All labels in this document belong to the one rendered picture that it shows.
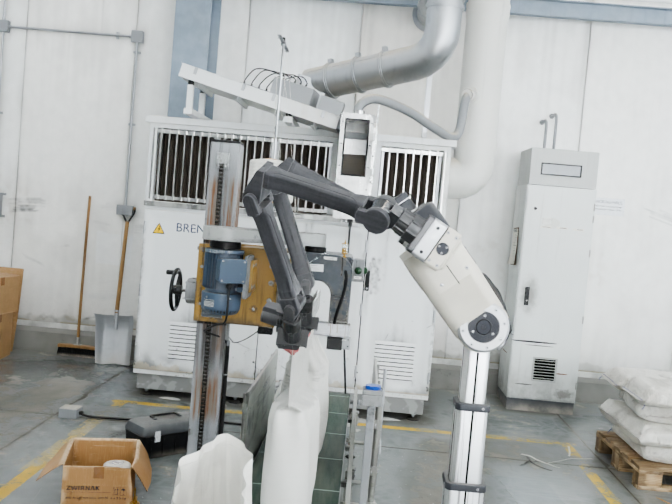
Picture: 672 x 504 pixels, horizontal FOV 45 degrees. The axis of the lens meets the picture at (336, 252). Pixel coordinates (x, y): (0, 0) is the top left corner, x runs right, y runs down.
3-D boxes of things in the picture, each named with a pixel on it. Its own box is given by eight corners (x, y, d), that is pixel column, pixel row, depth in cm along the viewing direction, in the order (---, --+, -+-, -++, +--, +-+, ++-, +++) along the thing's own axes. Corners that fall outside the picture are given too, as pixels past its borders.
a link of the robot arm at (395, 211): (404, 220, 222) (409, 212, 227) (374, 199, 222) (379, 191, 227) (387, 243, 228) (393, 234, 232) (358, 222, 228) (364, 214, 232)
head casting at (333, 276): (347, 324, 322) (354, 250, 320) (286, 319, 322) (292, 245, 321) (349, 315, 351) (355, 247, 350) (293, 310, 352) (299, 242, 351)
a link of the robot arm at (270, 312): (294, 308, 249) (304, 294, 256) (260, 297, 251) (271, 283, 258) (290, 339, 255) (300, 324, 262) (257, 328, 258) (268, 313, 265)
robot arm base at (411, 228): (433, 217, 230) (409, 252, 231) (410, 201, 230) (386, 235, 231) (436, 217, 222) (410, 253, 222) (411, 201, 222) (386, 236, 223)
